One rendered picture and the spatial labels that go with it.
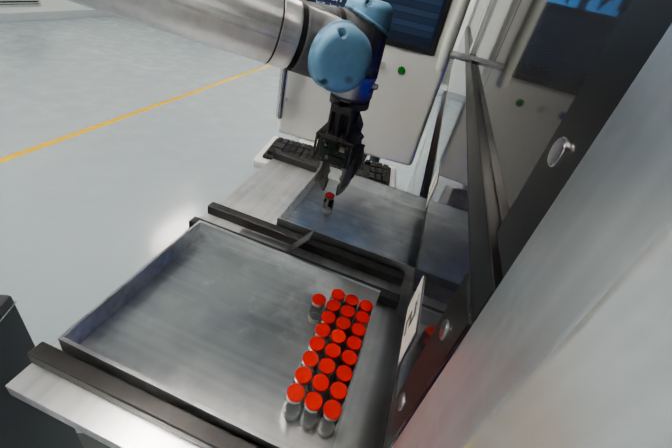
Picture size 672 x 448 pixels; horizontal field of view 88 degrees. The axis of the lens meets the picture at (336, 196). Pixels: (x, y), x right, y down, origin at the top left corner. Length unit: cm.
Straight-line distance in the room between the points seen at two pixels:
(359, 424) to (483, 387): 34
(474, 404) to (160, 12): 38
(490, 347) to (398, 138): 106
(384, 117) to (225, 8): 86
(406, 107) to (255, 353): 89
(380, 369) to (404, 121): 84
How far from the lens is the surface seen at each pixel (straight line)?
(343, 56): 41
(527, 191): 22
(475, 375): 20
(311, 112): 122
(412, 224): 81
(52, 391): 55
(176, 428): 47
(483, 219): 27
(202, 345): 54
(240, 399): 50
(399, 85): 116
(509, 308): 18
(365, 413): 51
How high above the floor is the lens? 133
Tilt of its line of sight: 33 degrees down
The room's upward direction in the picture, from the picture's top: 13 degrees clockwise
